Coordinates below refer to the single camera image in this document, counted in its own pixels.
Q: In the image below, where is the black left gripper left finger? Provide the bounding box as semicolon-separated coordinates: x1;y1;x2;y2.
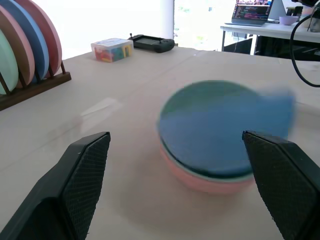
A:
0;131;111;240

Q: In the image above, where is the clear box of coloured blocks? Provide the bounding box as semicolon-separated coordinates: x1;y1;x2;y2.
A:
90;37;134;64

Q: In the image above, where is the black handheld controller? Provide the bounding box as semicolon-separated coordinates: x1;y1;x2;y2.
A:
127;32;175;54

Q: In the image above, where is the white side table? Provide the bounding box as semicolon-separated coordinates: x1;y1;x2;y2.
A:
219;20;320;56

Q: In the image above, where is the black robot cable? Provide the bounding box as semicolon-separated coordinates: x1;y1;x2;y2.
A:
289;9;320;88

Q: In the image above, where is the green plate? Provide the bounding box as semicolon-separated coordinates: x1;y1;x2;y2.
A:
0;28;20;96

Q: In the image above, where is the blue cloth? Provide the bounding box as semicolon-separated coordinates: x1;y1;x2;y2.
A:
156;86;297;177

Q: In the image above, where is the open laptop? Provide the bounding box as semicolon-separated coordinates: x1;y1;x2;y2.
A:
224;0;273;27

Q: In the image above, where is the lilac bowl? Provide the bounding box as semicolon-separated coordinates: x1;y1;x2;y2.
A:
278;15;300;27

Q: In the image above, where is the wooden plate rack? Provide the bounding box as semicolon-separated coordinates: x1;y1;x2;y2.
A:
0;60;72;112

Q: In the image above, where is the rose pink plate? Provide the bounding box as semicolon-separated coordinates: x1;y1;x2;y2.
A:
14;0;63;76

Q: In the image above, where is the pink bowl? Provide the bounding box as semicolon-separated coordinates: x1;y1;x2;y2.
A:
159;146;256;196

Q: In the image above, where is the blue plate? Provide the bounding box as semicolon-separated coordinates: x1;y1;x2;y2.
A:
1;0;50;80

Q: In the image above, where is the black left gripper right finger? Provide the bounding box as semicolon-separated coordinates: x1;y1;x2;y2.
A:
241;129;320;240

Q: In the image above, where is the pale pink plate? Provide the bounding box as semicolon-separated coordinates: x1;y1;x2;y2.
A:
0;4;36;88

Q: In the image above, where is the grey monitor stand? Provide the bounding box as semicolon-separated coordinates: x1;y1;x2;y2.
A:
267;0;288;23

